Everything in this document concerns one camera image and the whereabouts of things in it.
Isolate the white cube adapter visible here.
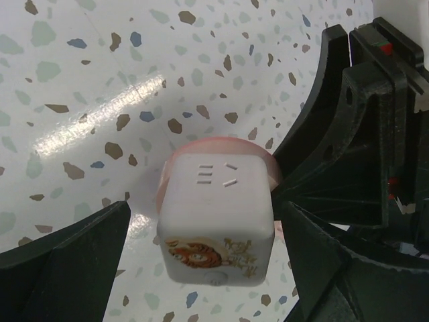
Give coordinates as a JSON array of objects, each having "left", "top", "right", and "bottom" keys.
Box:
[{"left": 157, "top": 154, "right": 275, "bottom": 286}]

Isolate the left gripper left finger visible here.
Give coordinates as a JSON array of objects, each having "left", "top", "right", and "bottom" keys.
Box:
[{"left": 1, "top": 201, "right": 131, "bottom": 321}]

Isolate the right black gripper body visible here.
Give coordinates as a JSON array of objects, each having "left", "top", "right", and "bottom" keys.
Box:
[{"left": 349, "top": 17, "right": 428, "bottom": 255}]

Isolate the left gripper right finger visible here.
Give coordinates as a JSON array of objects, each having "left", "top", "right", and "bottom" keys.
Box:
[{"left": 280, "top": 202, "right": 428, "bottom": 321}]

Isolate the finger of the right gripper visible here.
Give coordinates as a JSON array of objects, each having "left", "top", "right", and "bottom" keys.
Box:
[{"left": 273, "top": 26, "right": 385, "bottom": 228}]

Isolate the peach cube socket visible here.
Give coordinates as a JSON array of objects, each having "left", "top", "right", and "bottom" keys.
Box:
[{"left": 156, "top": 136, "right": 282, "bottom": 214}]

